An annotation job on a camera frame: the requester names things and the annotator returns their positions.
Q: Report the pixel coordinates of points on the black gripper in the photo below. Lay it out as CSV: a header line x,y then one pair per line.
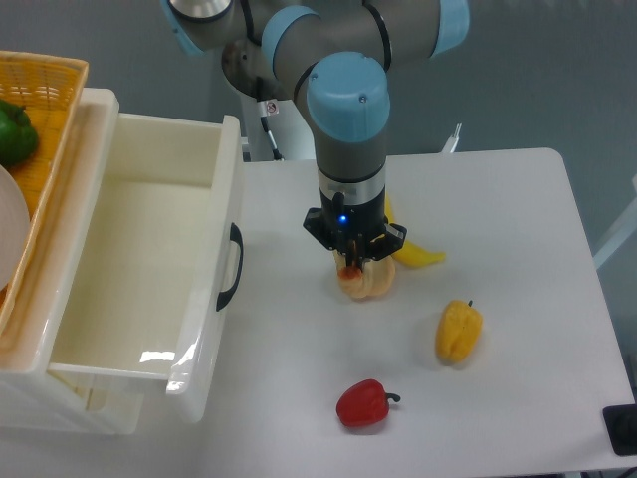
x,y
360,233

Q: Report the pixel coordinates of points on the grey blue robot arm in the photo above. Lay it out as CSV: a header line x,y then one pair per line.
x,y
335,72

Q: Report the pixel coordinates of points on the open upper white drawer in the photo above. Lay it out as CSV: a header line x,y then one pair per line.
x,y
141,315

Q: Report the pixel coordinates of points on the white drawer cabinet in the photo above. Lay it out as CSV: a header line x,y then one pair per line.
x,y
32,398

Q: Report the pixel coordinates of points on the yellow banana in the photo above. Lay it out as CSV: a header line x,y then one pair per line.
x,y
411,255

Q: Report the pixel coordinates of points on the yellow bell pepper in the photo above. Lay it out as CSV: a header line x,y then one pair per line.
x,y
458,331

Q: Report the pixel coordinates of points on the red bell pepper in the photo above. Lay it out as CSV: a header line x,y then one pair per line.
x,y
365,403

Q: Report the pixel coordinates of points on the black device at table edge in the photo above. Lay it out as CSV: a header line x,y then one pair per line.
x,y
620,421

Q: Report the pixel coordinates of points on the white round object in basket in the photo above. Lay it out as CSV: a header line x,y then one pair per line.
x,y
14,226

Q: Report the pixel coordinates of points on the orange woven basket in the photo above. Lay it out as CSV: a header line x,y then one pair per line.
x,y
49,87

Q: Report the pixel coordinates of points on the green bell pepper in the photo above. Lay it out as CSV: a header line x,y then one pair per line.
x,y
19,140

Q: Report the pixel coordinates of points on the black drawer handle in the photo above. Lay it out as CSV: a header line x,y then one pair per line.
x,y
236,261

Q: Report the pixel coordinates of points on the white frame part right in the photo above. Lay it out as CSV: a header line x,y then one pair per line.
x,y
620,230

